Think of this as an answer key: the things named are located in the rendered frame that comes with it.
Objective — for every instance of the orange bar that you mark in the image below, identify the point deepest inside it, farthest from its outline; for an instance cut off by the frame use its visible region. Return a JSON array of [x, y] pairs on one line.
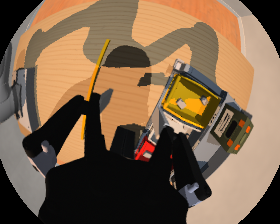
[[93, 81]]

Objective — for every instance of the yellow bin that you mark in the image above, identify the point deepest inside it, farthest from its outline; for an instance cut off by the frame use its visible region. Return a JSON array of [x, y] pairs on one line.
[[190, 92]]

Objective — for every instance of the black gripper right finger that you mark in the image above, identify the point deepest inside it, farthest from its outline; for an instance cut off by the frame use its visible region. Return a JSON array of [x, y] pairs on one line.
[[188, 177]]

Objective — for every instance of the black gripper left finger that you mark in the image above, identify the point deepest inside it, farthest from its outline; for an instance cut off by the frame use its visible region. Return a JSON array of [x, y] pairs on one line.
[[42, 144]]

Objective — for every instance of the dark grey shelf rack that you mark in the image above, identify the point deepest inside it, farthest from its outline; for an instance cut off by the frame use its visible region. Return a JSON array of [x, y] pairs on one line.
[[209, 153]]

